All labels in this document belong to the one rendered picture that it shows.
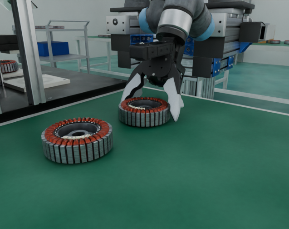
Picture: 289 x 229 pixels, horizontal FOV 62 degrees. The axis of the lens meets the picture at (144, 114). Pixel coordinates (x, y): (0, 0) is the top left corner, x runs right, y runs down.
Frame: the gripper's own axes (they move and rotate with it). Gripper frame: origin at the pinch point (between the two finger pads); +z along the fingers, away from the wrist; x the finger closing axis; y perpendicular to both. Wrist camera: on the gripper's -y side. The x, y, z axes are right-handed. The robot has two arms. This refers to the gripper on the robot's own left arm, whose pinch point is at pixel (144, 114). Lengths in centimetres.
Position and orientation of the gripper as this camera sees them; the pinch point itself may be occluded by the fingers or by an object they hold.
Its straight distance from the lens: 52.6
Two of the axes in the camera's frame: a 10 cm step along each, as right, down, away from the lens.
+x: -8.4, -1.9, 5.1
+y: 4.7, 2.2, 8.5
